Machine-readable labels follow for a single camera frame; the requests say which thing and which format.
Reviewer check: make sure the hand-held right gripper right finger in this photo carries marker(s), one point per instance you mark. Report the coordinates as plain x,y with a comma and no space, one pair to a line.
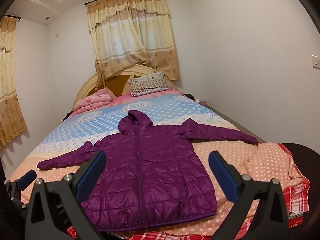
222,177

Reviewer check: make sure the dark round object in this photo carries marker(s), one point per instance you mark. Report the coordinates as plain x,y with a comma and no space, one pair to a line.
303,160

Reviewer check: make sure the red plaid cloth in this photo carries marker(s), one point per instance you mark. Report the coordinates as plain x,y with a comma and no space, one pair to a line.
298,195

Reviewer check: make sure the cream wooden headboard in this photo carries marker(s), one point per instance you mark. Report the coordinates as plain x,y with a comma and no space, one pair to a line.
85,90

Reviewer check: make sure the purple hooded puffer jacket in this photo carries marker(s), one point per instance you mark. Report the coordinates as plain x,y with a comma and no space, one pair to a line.
155,167

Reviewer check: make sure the white wall switch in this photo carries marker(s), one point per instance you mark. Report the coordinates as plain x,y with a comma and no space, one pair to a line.
316,61

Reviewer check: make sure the striped patterned pillow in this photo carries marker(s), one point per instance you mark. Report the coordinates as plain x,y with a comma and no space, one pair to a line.
148,85

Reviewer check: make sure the narrow beige floral curtain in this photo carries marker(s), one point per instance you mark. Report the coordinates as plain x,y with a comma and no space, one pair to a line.
8,92

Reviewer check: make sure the folded pink floral quilt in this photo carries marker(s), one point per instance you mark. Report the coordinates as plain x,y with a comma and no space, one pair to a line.
93,101

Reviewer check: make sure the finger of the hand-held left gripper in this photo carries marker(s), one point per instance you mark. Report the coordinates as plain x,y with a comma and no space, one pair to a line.
26,178

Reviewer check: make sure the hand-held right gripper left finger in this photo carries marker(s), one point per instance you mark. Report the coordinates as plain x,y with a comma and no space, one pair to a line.
91,177

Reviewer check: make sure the polka dot bed sheet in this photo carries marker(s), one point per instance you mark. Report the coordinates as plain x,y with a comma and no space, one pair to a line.
175,112

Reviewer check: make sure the dark cloth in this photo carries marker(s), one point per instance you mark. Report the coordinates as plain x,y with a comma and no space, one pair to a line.
190,96

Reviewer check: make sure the red package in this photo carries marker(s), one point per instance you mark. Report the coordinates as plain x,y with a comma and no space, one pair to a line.
296,220

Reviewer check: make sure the short dark curtain rod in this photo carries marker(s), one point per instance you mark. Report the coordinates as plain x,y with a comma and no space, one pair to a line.
13,17

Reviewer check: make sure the wide beige floral curtain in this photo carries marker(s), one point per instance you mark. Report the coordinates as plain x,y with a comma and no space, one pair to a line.
130,42

